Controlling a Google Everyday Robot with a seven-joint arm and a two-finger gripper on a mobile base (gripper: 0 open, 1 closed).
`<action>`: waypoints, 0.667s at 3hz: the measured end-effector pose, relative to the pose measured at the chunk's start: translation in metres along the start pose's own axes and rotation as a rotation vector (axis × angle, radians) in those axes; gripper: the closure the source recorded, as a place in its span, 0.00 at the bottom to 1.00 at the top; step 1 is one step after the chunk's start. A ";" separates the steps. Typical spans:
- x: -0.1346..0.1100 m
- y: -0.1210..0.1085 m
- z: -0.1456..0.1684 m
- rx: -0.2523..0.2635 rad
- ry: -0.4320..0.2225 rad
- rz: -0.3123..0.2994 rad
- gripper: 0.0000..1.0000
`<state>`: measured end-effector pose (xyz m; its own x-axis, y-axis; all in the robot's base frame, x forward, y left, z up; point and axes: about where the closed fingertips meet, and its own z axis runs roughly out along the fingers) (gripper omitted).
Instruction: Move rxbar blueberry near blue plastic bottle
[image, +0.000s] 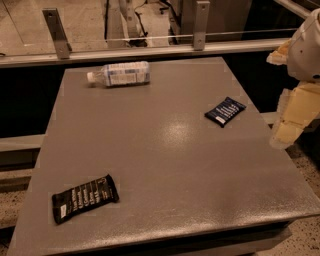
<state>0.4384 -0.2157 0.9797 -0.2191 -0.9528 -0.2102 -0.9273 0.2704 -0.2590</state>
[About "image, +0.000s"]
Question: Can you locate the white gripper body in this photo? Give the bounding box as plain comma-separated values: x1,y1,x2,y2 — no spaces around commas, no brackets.
287,9,320,82

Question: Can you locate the left metal rail bracket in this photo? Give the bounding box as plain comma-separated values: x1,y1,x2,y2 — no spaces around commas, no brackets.
42,8,72,59

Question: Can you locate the horizontal metal rail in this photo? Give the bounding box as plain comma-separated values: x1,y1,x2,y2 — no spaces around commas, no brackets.
0,38,287,68

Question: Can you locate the clear blue-label plastic bottle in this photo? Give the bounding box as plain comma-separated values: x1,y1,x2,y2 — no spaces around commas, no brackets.
87,61,150,87

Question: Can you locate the blue rxbar blueberry wrapper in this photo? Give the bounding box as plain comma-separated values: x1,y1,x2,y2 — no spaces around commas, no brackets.
204,97,246,128

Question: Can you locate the black rxbar wrapper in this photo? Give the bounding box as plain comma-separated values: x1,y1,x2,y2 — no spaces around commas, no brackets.
52,175,119,224

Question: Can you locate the metal rail bracket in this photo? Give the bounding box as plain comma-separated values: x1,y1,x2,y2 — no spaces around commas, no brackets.
193,0,210,51
42,8,72,59

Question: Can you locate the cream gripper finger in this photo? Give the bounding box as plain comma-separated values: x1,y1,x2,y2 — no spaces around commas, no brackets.
270,82,320,149
266,40,291,65

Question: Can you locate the right metal rail bracket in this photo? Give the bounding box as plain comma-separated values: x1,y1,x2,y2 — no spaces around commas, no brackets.
193,0,210,51

